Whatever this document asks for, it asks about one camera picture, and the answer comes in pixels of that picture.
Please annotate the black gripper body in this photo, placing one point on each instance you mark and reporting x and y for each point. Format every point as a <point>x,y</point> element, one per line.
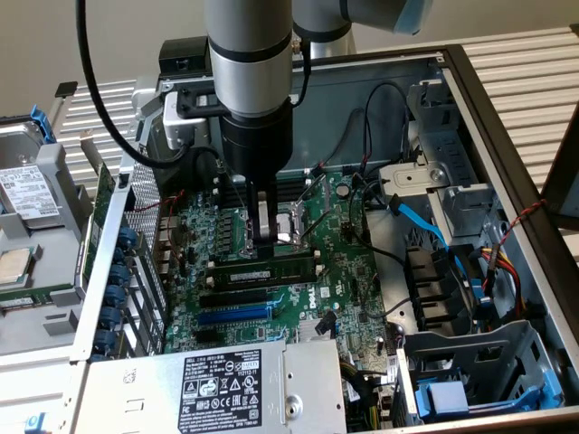
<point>258,144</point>

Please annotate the green RAM stick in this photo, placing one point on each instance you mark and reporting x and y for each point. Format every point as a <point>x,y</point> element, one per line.
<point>18,302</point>
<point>289,271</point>
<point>45,290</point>

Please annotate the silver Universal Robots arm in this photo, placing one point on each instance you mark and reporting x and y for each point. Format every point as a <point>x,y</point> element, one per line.
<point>249,45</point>

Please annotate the black RAM slot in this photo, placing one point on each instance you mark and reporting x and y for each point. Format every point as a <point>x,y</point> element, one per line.
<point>294,188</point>
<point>291,258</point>
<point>271,285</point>
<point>296,182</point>
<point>294,201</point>
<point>294,195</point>

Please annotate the metal framed CPU socket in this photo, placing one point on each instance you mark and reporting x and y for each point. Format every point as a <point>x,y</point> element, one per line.
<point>285,226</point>

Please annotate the thin metal locking lever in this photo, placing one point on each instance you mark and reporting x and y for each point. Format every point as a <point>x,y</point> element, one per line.
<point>235,192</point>

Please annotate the long black expansion slot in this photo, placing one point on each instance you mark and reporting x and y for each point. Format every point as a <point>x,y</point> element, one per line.
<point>235,298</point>

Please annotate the green Dell motherboard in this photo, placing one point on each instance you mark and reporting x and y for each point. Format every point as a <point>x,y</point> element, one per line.
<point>289,300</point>

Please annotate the metal socket cover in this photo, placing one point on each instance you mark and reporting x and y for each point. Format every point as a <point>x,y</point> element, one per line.
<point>320,180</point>

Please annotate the blue expansion slot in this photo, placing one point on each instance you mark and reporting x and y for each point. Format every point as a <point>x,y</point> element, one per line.
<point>235,315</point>

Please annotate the silver finned heatsink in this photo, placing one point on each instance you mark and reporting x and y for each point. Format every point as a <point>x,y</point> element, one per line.
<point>307,332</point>

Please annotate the silver coin cell battery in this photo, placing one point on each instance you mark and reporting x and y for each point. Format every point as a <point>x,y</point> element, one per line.
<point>344,189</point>

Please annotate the open metal PC case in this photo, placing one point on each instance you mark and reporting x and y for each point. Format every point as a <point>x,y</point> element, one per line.
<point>344,90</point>

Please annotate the short black expansion slot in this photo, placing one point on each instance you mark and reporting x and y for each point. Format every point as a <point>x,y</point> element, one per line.
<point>206,335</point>

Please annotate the black box on stand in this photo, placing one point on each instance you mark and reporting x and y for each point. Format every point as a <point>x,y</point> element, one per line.
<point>181,54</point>

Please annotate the blue slot clip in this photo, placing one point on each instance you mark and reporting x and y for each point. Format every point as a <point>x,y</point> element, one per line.
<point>105,340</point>
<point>120,275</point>
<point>116,296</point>
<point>111,317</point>
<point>119,255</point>
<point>127,237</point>

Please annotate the bare metal disk bay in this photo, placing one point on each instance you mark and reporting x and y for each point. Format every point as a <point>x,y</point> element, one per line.
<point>407,178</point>

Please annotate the green graphics card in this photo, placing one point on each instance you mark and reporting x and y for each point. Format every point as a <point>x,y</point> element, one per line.
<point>105,185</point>

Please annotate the silver power supply unit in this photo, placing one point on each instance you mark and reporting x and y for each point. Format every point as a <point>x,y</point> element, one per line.
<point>149,398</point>

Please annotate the small black clamp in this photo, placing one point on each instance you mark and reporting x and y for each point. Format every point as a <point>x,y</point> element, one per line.
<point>66,89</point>

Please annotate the grey parts rack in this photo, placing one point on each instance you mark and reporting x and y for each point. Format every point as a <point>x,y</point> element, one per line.
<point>56,181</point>

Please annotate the grey metal disk bay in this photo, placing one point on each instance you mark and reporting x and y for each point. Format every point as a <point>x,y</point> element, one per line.
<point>452,348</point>

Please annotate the blue plastic disk caddy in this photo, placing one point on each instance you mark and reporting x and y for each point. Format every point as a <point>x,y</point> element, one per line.
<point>445,398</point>

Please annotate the silver hard disk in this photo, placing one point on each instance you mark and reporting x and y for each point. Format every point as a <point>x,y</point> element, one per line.
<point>22,190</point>

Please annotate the silver CPU chip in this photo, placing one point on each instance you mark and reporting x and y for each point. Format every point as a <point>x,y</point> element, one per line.
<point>13,267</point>

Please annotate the dark brown panel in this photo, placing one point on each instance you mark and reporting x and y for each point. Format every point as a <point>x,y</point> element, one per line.
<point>565,181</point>

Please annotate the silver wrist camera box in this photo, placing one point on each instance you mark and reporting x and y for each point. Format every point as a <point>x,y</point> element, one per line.
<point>181,131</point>

